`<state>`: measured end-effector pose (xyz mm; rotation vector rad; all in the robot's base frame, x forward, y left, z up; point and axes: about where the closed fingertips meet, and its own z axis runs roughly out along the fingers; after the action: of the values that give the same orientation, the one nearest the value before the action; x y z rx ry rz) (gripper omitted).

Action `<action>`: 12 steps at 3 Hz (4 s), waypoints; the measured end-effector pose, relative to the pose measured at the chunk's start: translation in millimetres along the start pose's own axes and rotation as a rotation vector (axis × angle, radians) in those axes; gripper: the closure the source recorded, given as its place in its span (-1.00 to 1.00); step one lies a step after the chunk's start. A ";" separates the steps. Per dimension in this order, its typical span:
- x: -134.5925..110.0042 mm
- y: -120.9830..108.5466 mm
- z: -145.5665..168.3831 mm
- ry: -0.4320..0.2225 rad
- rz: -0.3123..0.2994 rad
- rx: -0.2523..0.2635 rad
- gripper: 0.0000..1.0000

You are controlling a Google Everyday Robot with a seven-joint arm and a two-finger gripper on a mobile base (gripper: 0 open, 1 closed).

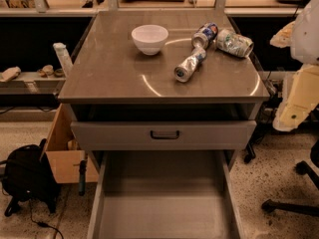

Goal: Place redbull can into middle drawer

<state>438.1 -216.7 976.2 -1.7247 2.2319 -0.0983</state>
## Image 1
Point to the wooden box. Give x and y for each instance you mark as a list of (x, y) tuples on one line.
[(62, 149)]

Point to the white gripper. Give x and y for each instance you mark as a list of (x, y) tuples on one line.
[(306, 35)]

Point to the black backpack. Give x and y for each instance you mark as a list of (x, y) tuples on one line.
[(26, 175)]

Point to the white plastic bottle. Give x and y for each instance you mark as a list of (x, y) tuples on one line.
[(64, 58)]

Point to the closed upper drawer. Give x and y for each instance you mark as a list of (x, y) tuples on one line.
[(163, 135)]

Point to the green white soda can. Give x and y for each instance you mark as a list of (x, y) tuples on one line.
[(234, 44)]

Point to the white ceramic bowl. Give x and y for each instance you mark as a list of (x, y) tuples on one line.
[(150, 39)]

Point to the open middle drawer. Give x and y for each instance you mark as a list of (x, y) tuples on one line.
[(164, 195)]

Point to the grey drawer cabinet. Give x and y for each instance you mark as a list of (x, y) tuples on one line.
[(113, 81)]

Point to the silver redbull can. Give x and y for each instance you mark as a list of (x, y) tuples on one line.
[(185, 70)]

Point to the blue pepsi can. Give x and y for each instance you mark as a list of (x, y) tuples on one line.
[(205, 35)]

